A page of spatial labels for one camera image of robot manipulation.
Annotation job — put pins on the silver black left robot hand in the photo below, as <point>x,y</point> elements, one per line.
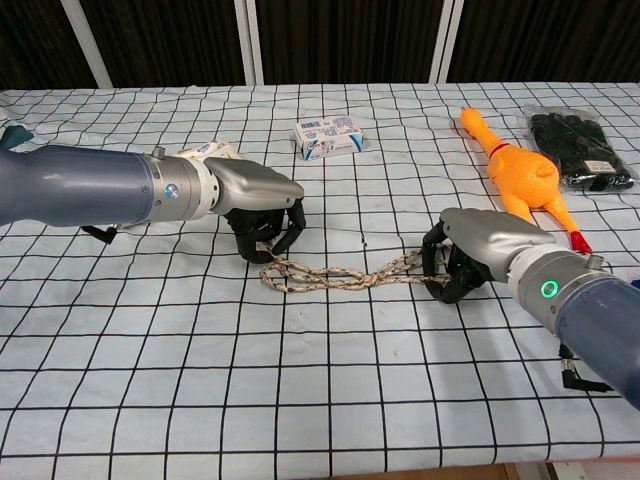
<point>260,187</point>

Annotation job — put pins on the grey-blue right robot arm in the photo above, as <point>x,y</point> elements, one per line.
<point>600,320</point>

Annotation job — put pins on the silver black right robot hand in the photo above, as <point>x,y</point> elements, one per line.
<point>490,235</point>

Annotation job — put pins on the orange rubber chicken toy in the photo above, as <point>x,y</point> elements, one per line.
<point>520,175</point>

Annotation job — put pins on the white black checked tablecloth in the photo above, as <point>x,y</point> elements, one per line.
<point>300,375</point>

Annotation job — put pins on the small white blue carton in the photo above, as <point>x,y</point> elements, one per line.
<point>327,137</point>

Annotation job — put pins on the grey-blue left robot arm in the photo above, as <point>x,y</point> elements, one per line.
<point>75,185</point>

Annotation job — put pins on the white wet wipes pack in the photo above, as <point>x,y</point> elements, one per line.
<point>210,149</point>

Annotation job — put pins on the black gloves in clear bag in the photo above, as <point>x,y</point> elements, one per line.
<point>575,150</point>

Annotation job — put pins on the teal table padding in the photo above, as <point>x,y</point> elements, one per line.
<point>15,136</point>

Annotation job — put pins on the white frame post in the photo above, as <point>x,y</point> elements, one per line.
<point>89,42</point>
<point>249,40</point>
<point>446,40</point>

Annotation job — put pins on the dark pleated curtain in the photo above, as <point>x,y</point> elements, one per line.
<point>175,40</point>

